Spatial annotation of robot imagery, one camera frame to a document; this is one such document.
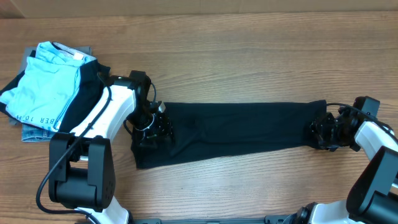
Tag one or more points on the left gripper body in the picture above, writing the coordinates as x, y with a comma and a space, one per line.
147, 126

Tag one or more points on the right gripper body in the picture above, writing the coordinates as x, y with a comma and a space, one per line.
321, 131

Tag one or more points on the black t-shirt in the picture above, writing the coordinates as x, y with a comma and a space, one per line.
208, 130

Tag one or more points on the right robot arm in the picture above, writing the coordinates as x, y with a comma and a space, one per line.
370, 199

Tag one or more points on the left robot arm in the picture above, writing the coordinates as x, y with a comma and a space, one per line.
81, 173

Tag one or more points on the black folded garment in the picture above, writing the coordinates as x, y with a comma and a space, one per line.
89, 93

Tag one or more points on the light blue folded t-shirt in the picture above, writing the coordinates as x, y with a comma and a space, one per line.
51, 82

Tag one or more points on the folded blue jeans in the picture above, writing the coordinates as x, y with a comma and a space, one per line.
37, 136

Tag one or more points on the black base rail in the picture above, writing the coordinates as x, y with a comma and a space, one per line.
268, 219

